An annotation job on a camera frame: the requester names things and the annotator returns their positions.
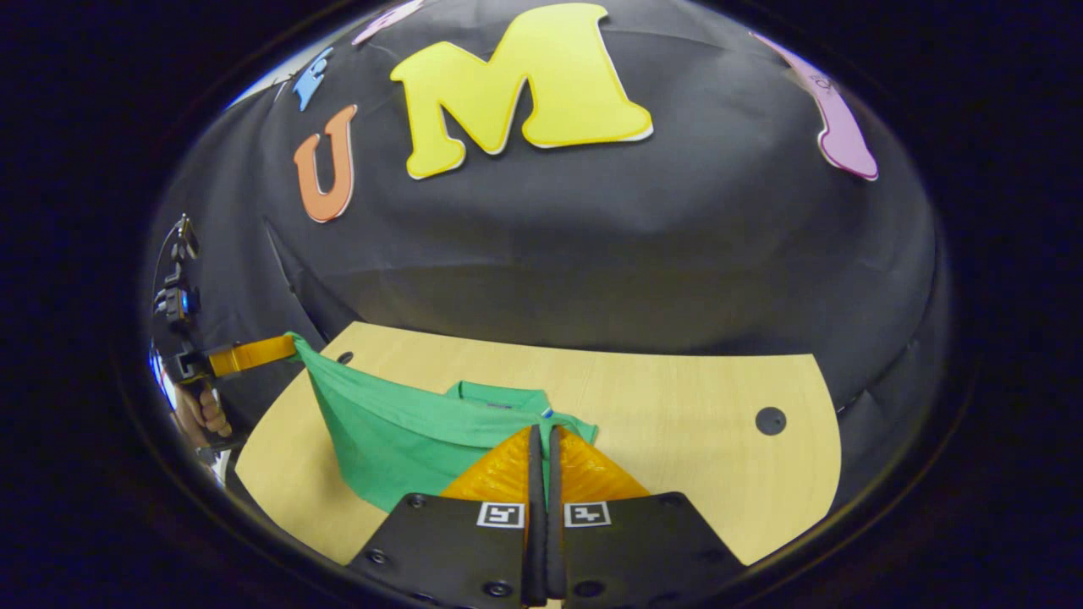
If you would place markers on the black backdrop cloth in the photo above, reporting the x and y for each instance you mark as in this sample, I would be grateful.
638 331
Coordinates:
592 237

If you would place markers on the black round table grommet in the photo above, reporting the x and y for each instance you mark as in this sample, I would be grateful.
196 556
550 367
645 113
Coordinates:
770 420

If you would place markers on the green T-shirt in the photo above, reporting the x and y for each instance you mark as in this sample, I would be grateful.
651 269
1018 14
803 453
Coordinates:
389 440

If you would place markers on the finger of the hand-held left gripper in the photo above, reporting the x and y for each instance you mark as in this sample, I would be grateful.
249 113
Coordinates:
250 355

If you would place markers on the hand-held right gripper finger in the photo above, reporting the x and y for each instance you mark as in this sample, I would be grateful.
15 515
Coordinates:
536 550
556 550

